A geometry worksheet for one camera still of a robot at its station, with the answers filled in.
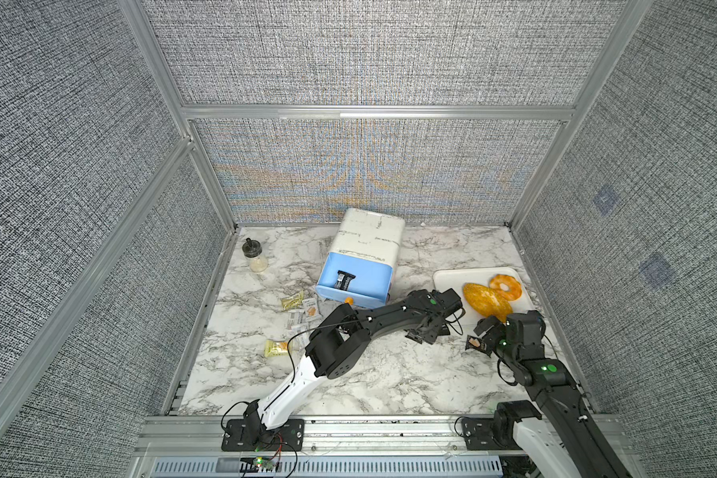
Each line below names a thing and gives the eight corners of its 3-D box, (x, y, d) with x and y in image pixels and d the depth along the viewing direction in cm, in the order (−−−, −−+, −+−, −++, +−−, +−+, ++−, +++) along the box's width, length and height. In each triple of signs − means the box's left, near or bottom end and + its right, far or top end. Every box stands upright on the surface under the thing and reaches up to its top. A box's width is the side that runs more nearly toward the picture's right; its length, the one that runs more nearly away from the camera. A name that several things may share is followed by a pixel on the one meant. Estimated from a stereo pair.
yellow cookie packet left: (264, 357, 88) (262, 353, 86) (267, 342, 91) (265, 339, 89) (287, 356, 88) (286, 353, 86) (289, 342, 91) (288, 339, 89)
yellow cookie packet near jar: (283, 312, 98) (282, 309, 96) (280, 301, 100) (279, 298, 99) (307, 304, 100) (306, 301, 98) (304, 294, 102) (303, 290, 101)
